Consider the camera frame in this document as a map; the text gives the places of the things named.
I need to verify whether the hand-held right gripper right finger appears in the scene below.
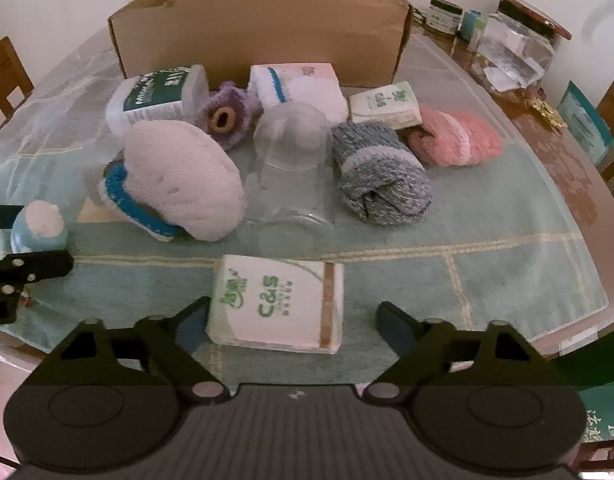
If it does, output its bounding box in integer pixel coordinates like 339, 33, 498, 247
362, 301, 570, 406

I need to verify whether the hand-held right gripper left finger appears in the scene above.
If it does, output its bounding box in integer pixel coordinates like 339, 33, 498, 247
24, 296, 228, 406

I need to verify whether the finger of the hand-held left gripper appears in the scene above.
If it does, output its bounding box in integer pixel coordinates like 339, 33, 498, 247
0, 200, 26, 232
0, 249, 75, 287

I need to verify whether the large white tissue pack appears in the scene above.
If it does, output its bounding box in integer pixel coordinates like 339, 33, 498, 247
205, 254, 346, 356

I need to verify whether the clear plastic jar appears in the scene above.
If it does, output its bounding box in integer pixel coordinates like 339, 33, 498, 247
244, 101, 335, 228

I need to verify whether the white sock blue stripe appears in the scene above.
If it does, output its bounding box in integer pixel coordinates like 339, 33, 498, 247
248, 62, 348, 123

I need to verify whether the brown cardboard box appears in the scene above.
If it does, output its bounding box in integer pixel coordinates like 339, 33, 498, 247
108, 0, 414, 93

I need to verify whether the large white knit hat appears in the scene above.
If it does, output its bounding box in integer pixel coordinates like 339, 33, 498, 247
103, 120, 246, 242

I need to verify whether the green checked tablecloth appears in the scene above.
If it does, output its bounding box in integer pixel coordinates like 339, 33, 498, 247
0, 25, 610, 386

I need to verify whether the grey blue knit hat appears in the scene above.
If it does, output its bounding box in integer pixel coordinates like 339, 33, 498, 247
331, 121, 434, 226

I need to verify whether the white green wet wipes pack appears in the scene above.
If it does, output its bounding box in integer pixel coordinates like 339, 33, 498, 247
106, 64, 210, 137

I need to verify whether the pink knit hat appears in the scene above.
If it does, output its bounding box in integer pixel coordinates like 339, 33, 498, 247
406, 104, 504, 167

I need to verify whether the purple knitted flower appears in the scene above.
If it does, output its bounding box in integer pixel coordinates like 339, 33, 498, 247
201, 80, 264, 152

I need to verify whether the small green white tissue pack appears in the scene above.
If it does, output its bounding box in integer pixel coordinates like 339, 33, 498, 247
349, 81, 422, 129

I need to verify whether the green printed packet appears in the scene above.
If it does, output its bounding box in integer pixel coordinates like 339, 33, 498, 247
577, 387, 614, 443

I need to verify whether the small gold trinket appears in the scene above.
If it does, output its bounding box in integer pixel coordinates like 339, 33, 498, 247
524, 96, 568, 129

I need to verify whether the pink rectangular box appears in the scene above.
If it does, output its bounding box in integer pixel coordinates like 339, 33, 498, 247
250, 62, 338, 86

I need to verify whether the teal booklet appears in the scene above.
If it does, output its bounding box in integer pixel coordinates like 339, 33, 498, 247
557, 80, 614, 167

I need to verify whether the clear container with dark lid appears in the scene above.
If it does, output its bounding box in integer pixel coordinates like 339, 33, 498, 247
478, 0, 572, 94

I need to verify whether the small blue bottle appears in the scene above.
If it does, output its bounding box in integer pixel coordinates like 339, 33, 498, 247
459, 9, 486, 45

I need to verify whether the black lidded cream jar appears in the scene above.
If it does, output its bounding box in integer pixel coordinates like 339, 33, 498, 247
426, 0, 464, 37

